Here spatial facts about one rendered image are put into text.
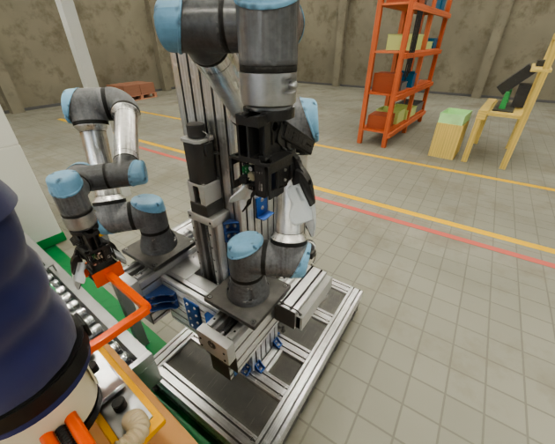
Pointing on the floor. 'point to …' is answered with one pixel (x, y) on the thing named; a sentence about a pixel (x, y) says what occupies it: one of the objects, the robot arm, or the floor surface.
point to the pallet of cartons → (136, 89)
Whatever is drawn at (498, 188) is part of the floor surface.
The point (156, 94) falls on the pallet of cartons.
